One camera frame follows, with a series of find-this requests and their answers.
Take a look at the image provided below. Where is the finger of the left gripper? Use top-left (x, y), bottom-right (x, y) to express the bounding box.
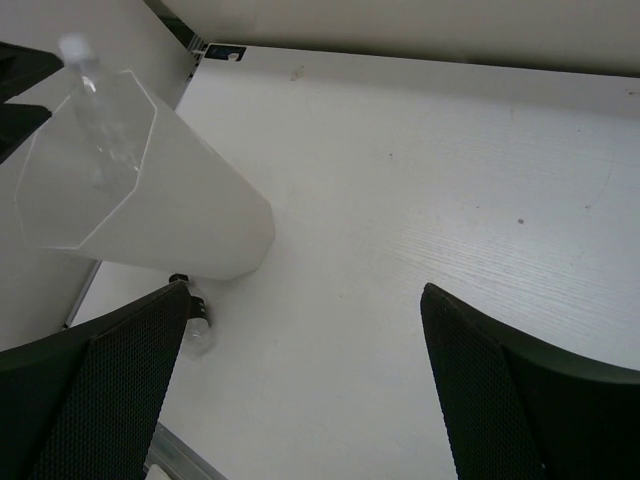
top-left (0, 104), bottom-right (52, 163)
top-left (0, 42), bottom-right (63, 103)

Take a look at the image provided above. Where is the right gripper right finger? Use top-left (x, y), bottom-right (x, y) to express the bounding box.
top-left (420, 284), bottom-right (639, 479)

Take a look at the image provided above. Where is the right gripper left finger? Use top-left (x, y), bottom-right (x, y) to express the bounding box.
top-left (1, 282), bottom-right (191, 479)

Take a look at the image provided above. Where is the clear unlabelled plastic bottle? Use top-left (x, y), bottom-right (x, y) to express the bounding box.
top-left (58, 33), bottom-right (140, 198)

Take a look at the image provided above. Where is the black label small bottle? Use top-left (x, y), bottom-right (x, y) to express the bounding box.
top-left (169, 273), bottom-right (215, 360)

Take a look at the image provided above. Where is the white octagonal plastic bin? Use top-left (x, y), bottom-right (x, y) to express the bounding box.
top-left (14, 71), bottom-right (275, 280)

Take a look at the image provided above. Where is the front aluminium rail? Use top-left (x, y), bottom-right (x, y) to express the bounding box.
top-left (143, 423), bottom-right (225, 480)

